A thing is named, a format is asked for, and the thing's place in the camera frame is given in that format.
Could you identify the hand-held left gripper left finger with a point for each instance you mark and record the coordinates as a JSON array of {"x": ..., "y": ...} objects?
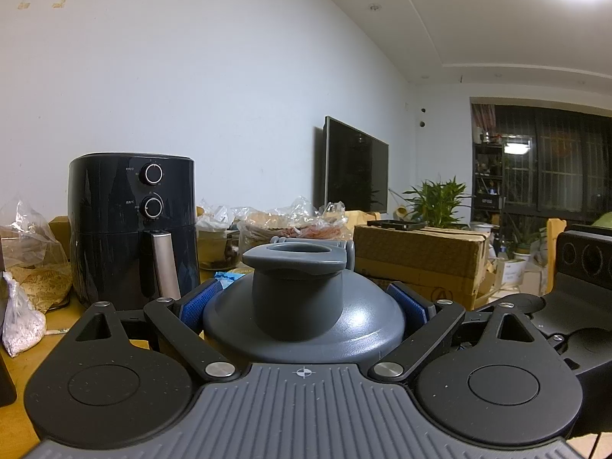
[{"x": 198, "y": 303}]

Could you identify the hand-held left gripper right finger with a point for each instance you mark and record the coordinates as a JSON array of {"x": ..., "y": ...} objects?
[{"x": 409, "y": 303}]

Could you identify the clear shaker bottle grey lid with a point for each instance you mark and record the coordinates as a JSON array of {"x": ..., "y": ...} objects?
[{"x": 306, "y": 296}]

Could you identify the blue packet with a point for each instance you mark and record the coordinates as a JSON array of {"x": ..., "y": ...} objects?
[{"x": 227, "y": 277}]

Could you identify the wooden chair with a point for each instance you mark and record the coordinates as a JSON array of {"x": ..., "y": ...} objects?
[{"x": 556, "y": 234}]

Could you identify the brown cardboard box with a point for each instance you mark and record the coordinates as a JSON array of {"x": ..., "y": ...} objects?
[{"x": 420, "y": 253}]

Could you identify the olive plastic bag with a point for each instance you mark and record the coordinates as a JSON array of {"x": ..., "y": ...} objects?
[{"x": 215, "y": 244}]

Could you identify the small plant in white pot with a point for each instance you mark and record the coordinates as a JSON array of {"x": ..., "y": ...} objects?
[{"x": 514, "y": 258}]

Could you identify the barred window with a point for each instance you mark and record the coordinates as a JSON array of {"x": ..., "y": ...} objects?
[{"x": 564, "y": 162}]

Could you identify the green potted plant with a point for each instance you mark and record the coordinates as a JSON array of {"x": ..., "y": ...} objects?
[{"x": 437, "y": 201}]

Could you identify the clear bag of paper plates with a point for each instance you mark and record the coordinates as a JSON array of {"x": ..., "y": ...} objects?
[{"x": 287, "y": 229}]

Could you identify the black air fryer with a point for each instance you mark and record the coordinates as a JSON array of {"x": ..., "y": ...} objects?
[{"x": 105, "y": 210}]

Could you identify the black flat television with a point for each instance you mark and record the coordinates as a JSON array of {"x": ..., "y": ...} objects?
[{"x": 354, "y": 167}]

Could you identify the clear bag with brown paper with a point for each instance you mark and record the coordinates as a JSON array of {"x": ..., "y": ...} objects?
[{"x": 33, "y": 248}]

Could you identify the bag of white granules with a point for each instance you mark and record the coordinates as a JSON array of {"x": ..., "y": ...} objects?
[{"x": 21, "y": 325}]

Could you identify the black flat frame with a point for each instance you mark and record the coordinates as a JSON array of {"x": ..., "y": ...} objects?
[{"x": 397, "y": 224}]

